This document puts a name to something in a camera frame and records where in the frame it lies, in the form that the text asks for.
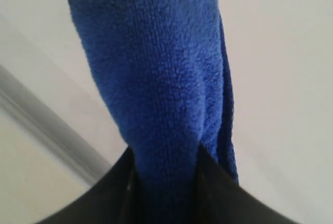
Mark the blue microfibre cloth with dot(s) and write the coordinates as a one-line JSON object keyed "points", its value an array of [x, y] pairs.
{"points": [[161, 68]]}

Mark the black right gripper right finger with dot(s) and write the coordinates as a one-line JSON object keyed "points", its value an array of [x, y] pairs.
{"points": [[220, 199]]}

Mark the white board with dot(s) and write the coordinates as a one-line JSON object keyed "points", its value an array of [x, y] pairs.
{"points": [[280, 55]]}

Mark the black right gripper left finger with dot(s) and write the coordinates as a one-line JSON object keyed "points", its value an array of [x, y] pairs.
{"points": [[111, 200]]}

